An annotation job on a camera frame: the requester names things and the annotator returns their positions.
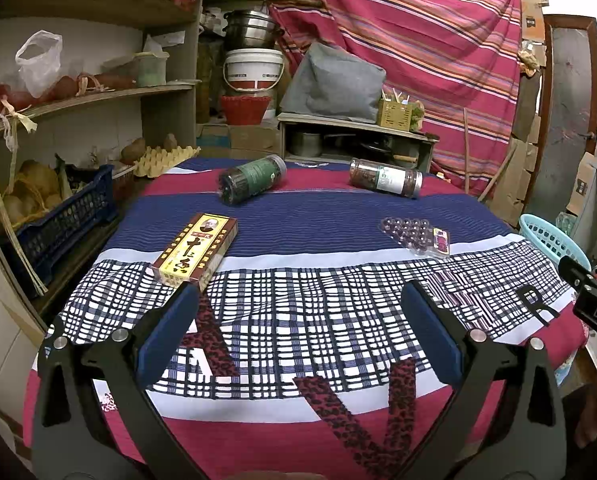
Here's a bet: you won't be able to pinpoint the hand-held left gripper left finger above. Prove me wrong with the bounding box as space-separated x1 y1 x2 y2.
31 284 202 480

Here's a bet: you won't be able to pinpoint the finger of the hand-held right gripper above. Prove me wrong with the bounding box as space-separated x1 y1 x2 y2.
558 256 596 288

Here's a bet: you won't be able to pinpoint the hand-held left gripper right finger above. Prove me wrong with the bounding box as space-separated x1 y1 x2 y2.
401 280 569 480

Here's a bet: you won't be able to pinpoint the light blue plastic basket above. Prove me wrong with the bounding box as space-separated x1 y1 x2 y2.
518 213 592 273

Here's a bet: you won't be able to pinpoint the leaning cardboard sheet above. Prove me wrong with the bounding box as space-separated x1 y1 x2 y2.
565 152 597 216

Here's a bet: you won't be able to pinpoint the yellow medicine box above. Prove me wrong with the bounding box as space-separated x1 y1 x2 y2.
151 212 239 293

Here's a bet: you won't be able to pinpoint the pink blister card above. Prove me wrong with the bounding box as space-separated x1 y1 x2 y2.
429 227 451 257

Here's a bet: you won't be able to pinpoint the clear pill blister pack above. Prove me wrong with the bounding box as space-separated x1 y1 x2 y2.
378 216 434 256

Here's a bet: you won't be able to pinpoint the printed checked blanket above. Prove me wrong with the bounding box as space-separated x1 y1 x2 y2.
23 157 589 480

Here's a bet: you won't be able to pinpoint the dark blue plastic crate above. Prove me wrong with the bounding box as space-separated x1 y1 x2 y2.
1 164 119 286

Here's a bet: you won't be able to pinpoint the wooden framed door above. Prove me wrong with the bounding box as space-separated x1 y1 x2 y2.
523 14 597 221

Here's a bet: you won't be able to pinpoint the wooden stick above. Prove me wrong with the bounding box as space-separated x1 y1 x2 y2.
461 107 474 193

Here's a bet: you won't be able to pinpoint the white label jar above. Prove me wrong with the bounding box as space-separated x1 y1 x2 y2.
349 158 423 200

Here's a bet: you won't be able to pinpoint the cardboard egg tray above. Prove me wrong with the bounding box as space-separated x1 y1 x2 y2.
133 145 202 178

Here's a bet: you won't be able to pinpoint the green label jar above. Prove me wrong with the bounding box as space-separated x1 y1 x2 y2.
218 155 288 206

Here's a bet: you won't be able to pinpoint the dark frying pan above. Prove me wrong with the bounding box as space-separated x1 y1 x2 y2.
358 140 414 163

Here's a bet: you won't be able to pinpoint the yellow net bag of potatoes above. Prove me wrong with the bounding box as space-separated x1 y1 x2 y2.
3 159 64 223

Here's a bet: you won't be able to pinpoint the brown cardboard box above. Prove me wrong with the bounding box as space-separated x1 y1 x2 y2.
198 122 282 161

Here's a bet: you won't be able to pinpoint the beige hanging bundle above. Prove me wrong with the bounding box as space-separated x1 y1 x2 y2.
518 42 541 78

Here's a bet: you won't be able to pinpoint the low wooden cabinet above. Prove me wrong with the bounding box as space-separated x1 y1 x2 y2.
277 112 439 173

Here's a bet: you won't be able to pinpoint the small steel pot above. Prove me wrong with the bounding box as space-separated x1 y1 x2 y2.
291 131 324 157

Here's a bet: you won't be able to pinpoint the red plastic basin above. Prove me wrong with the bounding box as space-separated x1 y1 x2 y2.
220 95 274 126

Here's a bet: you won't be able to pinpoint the wooden shelf unit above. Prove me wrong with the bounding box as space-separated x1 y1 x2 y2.
0 0 204 311

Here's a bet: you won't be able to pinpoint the hanging cardboard box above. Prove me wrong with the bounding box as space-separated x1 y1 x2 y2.
519 0 549 43

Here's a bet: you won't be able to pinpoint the pale green plastic container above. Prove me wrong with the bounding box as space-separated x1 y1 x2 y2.
137 51 170 86

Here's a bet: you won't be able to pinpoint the red net bags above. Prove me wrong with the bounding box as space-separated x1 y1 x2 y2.
0 74 139 121

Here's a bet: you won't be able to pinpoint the grey pillow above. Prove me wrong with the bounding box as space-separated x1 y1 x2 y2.
280 41 386 123

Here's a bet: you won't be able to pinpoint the red striped curtain cloth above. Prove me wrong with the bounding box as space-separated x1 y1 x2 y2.
264 0 524 196

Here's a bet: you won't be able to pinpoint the white plastic bucket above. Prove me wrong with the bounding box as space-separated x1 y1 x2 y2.
223 48 284 92

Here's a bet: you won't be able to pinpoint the white plastic bag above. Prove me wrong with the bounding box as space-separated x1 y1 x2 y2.
16 30 63 98

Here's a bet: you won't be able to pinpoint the large steel pot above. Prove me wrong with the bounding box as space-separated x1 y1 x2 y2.
223 9 284 51

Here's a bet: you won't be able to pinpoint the beige packing strap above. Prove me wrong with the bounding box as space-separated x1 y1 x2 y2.
0 125 49 297

